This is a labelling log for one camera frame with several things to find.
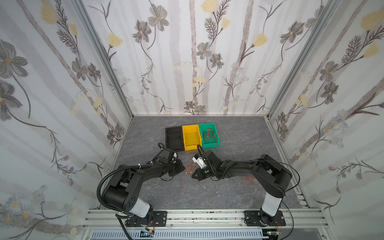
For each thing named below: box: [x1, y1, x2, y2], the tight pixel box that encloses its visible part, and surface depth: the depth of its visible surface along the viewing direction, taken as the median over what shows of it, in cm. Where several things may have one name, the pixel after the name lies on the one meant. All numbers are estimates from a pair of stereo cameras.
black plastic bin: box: [165, 126, 184, 152], surface depth 106 cm
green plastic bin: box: [198, 122, 220, 149], surface depth 106 cm
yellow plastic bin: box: [182, 124, 202, 151], surface depth 107 cm
